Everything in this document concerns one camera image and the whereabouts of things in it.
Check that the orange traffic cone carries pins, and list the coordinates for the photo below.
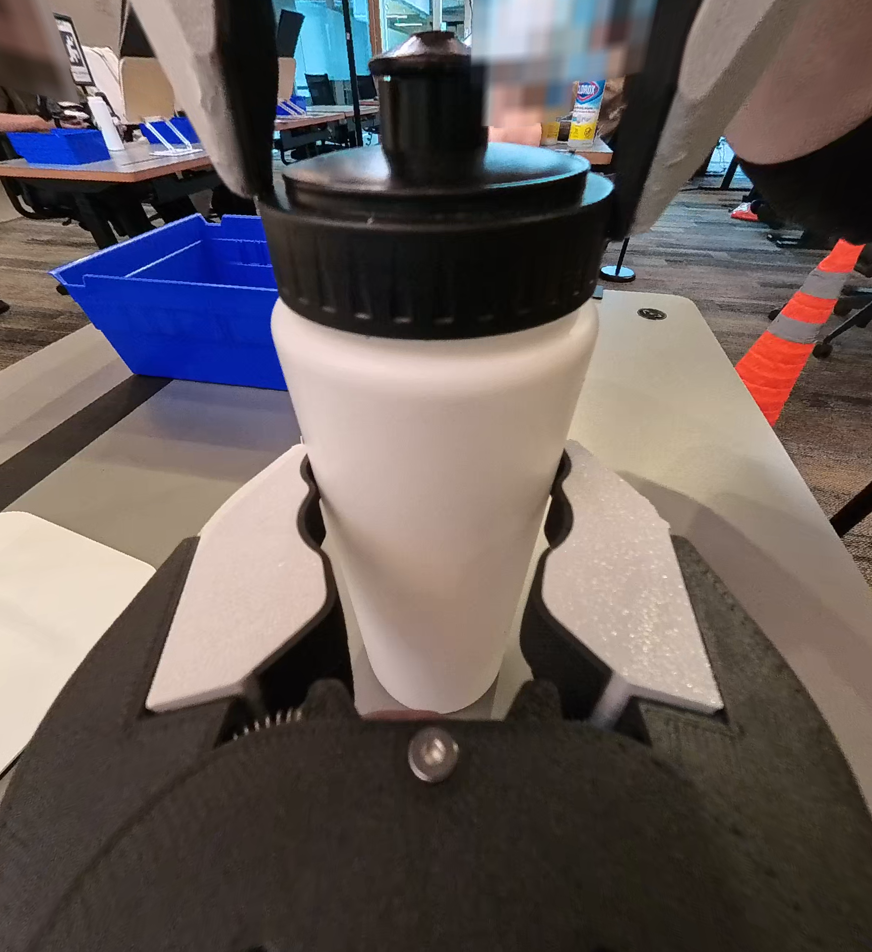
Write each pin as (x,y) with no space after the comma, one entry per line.
(793,335)

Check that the small blue plastic bin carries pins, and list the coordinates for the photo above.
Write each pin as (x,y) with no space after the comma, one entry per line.
(57,146)
(168,134)

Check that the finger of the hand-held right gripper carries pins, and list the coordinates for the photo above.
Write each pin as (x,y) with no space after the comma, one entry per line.
(206,75)
(719,67)

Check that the orange flat floor marker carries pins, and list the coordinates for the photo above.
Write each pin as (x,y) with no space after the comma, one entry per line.
(744,214)

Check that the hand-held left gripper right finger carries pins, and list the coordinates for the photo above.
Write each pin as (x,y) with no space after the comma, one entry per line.
(630,595)

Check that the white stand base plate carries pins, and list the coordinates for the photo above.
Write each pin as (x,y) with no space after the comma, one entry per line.
(42,595)

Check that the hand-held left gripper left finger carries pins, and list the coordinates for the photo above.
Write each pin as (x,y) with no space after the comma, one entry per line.
(243,610)

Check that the wooden top desk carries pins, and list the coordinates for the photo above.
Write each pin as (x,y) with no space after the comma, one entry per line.
(94,168)

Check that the black bottle lid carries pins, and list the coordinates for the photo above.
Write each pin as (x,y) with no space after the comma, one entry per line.
(436,253)

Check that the printed tag sign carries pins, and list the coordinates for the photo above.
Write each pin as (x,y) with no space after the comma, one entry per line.
(73,48)

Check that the person's right forearm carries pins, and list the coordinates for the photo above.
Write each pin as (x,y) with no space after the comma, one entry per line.
(838,89)

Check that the white wipes canister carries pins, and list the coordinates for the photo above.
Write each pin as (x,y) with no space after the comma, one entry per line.
(588,112)

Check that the black round base pole stand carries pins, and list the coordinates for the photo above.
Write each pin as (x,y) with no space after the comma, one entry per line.
(618,274)

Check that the white bottle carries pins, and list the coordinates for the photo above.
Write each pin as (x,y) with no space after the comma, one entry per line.
(436,476)

